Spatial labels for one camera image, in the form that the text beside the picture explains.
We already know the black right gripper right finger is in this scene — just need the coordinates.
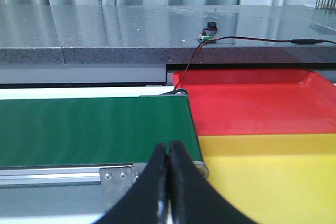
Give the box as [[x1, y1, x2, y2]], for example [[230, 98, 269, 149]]
[[169, 141, 255, 223]]

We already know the red black wire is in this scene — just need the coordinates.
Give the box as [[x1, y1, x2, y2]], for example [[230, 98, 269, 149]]
[[175, 36, 336, 92]]

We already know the yellow plastic tray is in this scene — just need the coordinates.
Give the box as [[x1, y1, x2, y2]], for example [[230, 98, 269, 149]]
[[199, 134, 335, 223]]

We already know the aluminium conveyor frame rail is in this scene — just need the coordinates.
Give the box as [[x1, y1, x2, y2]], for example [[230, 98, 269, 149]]
[[1, 163, 146, 208]]

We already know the green conveyor belt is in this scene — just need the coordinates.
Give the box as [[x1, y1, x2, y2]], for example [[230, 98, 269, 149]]
[[1, 95, 203, 168]]

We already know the small green circuit board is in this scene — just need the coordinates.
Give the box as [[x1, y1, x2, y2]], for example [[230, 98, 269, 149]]
[[196, 22, 218, 43]]

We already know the grey stone counter slab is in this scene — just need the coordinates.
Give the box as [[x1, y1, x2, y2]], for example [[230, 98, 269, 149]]
[[1, 5, 335, 67]]

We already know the red plastic tray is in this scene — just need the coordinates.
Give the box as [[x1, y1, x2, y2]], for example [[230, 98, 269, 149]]
[[173, 69, 335, 136]]

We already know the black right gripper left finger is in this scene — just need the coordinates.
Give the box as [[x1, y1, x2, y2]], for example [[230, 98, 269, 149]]
[[96, 144, 167, 223]]

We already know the silver conveyor end roller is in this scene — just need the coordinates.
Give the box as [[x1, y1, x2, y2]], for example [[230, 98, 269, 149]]
[[193, 161, 209, 179]]

